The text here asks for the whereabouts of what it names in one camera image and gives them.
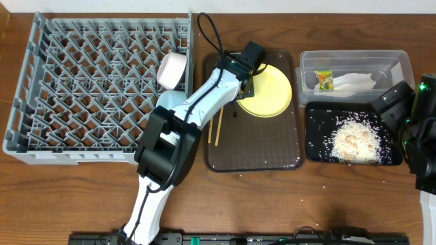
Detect yellow plate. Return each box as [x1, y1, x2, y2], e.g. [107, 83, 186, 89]
[237, 63, 292, 118]

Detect blue bowl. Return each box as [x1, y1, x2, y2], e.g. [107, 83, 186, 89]
[156, 91, 187, 110]

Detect white pink bowl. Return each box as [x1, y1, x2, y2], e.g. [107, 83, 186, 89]
[157, 52, 187, 91]

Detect yellow green snack wrapper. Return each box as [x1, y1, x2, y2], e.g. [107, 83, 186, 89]
[315, 70, 334, 90]

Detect white paper napkin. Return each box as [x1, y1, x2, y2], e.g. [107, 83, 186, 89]
[333, 73, 376, 92]

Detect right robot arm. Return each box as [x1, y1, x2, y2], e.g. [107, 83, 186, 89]
[371, 73, 435, 245]

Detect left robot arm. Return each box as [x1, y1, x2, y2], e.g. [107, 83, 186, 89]
[117, 54, 262, 244]

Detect black waste tray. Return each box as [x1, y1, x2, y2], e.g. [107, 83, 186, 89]
[305, 101, 403, 165]

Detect rice and peanut waste pile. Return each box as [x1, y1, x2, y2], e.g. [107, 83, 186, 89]
[323, 112, 382, 164]

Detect brown serving tray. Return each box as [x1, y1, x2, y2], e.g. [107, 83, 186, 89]
[203, 49, 306, 173]

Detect clear plastic bin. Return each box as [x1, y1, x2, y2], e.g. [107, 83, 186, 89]
[296, 50, 416, 107]

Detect grey dish rack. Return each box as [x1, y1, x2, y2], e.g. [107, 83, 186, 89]
[3, 13, 195, 165]

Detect black rail at table edge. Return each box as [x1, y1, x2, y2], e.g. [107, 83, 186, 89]
[67, 227, 409, 245]

